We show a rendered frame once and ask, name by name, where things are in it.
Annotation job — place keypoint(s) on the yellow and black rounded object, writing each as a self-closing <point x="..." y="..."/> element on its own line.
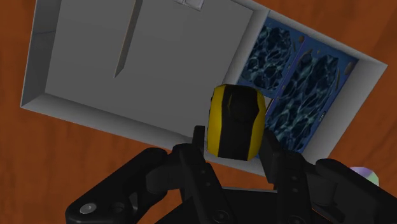
<point x="237" y="124"/>

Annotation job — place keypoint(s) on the blue patterned flat box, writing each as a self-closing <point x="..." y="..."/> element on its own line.
<point x="307" y="93"/>

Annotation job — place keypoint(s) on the grey open box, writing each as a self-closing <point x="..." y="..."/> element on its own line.
<point x="173" y="71"/>

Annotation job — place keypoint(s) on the pale iridescent disc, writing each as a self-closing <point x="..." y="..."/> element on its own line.
<point x="369" y="175"/>

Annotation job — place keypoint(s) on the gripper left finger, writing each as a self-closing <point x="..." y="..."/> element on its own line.
<point x="186" y="173"/>

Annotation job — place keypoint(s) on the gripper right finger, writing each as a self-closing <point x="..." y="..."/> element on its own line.
<point x="297" y="180"/>

